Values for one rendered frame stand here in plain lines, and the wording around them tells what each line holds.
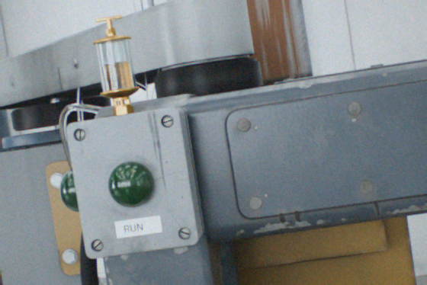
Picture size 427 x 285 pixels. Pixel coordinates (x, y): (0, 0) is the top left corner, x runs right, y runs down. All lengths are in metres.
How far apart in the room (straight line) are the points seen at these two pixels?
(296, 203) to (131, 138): 0.13
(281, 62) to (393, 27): 4.72
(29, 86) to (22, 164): 0.10
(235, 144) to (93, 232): 0.12
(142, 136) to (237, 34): 0.20
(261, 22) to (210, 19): 0.38
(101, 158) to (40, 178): 0.46
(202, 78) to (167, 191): 0.18
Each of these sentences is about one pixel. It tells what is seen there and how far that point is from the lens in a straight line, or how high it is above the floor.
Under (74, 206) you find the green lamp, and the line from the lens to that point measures 0.67.
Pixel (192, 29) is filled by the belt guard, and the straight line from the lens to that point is 0.81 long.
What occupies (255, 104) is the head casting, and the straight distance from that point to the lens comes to 0.70.
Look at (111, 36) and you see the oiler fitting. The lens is 0.73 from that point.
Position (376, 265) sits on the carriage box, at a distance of 1.00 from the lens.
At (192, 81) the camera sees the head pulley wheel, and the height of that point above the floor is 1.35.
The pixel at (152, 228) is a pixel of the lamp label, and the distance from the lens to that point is 0.65.
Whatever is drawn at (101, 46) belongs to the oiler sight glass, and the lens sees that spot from 0.73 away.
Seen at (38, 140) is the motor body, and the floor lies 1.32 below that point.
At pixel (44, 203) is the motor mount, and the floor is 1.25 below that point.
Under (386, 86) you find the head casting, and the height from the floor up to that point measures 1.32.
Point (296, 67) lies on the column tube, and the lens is 1.19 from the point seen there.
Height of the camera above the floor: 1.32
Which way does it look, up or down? 3 degrees down
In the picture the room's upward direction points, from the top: 9 degrees counter-clockwise
